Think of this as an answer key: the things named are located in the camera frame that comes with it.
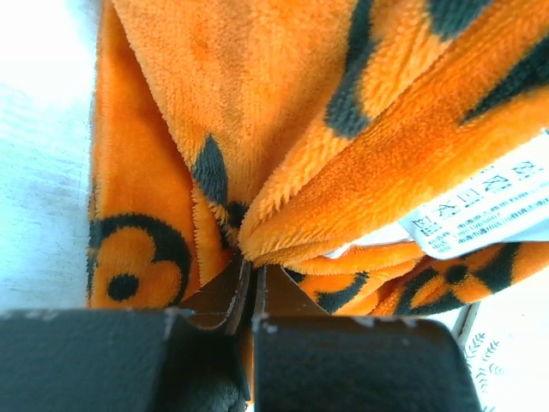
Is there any orange patterned pillowcase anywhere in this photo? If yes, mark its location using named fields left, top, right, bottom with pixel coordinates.
left=87, top=1, right=548, bottom=316

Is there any white care label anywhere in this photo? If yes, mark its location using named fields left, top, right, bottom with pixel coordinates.
left=400, top=130, right=548, bottom=260

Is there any white floral animal pillow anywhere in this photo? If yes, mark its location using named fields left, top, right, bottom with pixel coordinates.
left=449, top=281, right=549, bottom=412

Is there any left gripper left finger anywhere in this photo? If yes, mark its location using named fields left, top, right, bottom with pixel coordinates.
left=1, top=257, right=250, bottom=411

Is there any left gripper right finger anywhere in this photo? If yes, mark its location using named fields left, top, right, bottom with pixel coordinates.
left=252, top=266, right=480, bottom=411

